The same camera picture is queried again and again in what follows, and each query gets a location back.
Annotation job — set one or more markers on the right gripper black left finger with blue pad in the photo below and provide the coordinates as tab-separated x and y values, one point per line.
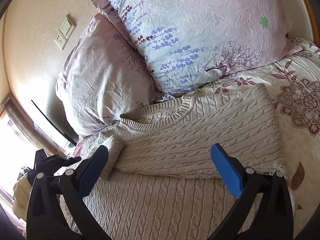
56	209

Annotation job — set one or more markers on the white wall switch socket plate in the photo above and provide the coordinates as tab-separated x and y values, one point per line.
64	32

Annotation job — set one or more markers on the brown wooden window frame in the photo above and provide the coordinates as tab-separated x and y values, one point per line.
20	139

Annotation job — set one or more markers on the floral bedspread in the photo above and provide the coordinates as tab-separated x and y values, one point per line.
293	87

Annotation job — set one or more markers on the cream cable-knit sweater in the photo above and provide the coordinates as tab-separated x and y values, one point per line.
160	182

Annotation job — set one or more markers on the lower pink floral pillow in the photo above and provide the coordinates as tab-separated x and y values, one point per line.
102	78

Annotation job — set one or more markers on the white padded headboard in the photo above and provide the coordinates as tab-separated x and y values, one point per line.
303	19

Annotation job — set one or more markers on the upper floral lavender pillow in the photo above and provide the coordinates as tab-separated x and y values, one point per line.
188	43

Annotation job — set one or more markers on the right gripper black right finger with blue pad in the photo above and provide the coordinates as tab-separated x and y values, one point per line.
263	209

